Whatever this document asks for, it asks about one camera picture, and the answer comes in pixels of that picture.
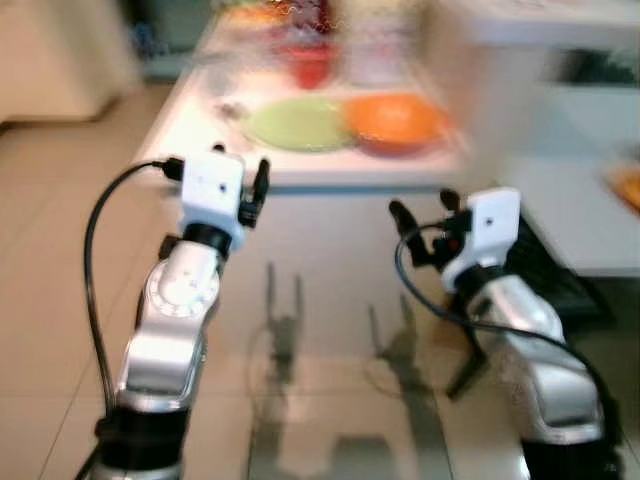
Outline white dining table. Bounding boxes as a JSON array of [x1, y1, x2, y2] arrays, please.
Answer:
[[133, 0, 561, 193]]

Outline green plate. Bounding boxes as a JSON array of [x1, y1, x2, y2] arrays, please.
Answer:
[[243, 95, 357, 154]]

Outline red cup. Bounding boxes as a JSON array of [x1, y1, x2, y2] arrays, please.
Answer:
[[284, 40, 337, 90]]

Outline low white table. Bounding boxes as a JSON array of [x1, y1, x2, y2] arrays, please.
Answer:
[[498, 85, 640, 279]]

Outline white container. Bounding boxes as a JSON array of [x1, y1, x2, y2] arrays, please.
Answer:
[[344, 15, 423, 88]]

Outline orange patterned plate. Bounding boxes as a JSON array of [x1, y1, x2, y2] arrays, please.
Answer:
[[608, 165, 640, 216]]

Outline beige cabinet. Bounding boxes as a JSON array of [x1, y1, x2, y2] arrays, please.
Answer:
[[0, 0, 143, 127]]

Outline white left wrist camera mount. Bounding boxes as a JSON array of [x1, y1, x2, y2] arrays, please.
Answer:
[[180, 150, 247, 253]]

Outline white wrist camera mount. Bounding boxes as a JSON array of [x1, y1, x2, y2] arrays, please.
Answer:
[[442, 187, 522, 291], [180, 150, 247, 253]]

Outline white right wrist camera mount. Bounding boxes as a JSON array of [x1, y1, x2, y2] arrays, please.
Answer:
[[442, 187, 522, 291]]

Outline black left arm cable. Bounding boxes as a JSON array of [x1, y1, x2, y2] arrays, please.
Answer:
[[83, 157, 187, 421]]

